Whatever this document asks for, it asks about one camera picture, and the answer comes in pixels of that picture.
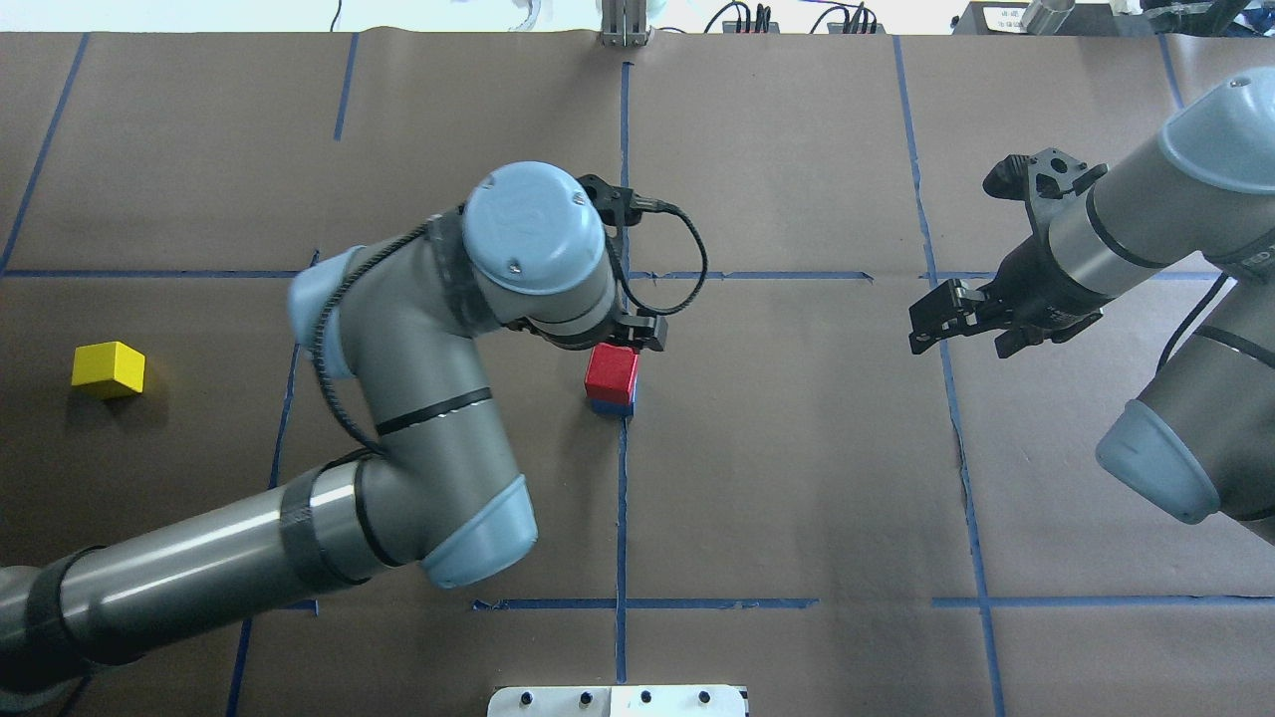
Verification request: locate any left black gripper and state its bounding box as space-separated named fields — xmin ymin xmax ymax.
xmin=538 ymin=310 xmax=668 ymax=353

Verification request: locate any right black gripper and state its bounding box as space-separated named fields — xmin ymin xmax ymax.
xmin=907 ymin=244 xmax=1104 ymax=359

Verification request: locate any red wooden cube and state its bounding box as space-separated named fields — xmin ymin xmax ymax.
xmin=584 ymin=344 xmax=640 ymax=404

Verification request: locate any blue wooden cube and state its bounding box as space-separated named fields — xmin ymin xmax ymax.
xmin=589 ymin=398 xmax=638 ymax=417

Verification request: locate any yellow wooden cube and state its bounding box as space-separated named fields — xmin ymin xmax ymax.
xmin=70 ymin=342 xmax=147 ymax=401

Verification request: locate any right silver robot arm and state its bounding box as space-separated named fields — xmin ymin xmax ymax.
xmin=907 ymin=68 xmax=1274 ymax=542

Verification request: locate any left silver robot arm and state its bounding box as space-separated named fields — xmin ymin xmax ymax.
xmin=3 ymin=159 xmax=686 ymax=714

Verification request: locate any black box under cylinder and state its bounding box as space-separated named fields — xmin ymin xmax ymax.
xmin=951 ymin=1 xmax=1156 ymax=38

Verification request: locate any metal cylinder weight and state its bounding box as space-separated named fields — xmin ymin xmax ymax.
xmin=1021 ymin=0 xmax=1076 ymax=36

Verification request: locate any far orange black adapter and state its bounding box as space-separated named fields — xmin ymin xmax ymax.
xmin=704 ymin=1 xmax=780 ymax=34

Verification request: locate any blue tape line right lengthwise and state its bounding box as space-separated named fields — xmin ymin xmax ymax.
xmin=893 ymin=36 xmax=1007 ymax=716

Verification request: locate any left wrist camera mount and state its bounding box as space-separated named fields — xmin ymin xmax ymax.
xmin=578 ymin=175 xmax=649 ymax=230

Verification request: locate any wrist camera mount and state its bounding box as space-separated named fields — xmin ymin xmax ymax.
xmin=982 ymin=148 xmax=1111 ymax=235
xmin=578 ymin=175 xmax=649 ymax=230

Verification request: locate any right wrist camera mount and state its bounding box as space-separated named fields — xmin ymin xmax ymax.
xmin=982 ymin=148 xmax=1111 ymax=235

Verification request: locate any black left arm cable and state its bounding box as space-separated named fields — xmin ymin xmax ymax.
xmin=311 ymin=194 xmax=709 ymax=449

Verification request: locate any aluminium frame post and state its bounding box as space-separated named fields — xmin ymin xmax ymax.
xmin=601 ymin=0 xmax=652 ymax=47

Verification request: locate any white mast base plate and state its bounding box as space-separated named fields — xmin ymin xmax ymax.
xmin=486 ymin=683 xmax=751 ymax=716

